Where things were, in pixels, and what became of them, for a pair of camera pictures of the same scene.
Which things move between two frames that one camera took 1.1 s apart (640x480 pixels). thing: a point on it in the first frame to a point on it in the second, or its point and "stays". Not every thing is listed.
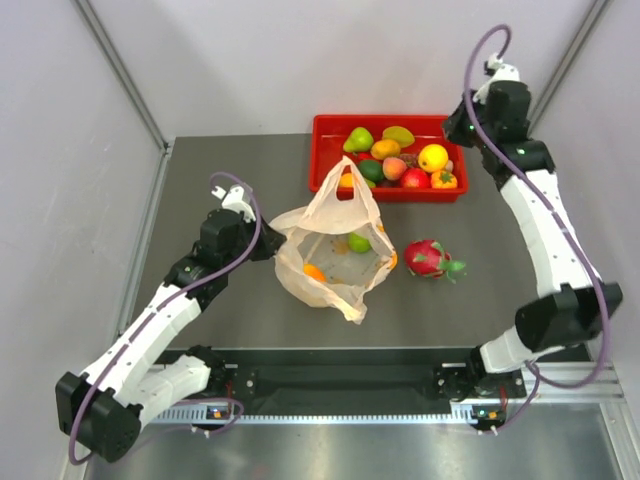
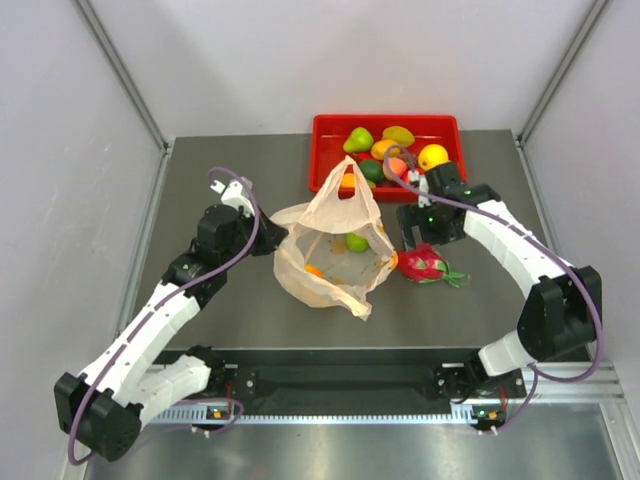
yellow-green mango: [398, 134] stays
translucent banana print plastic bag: [332, 252] stays
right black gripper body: [463, 132] to [431, 224]
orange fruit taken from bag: [384, 149] stays
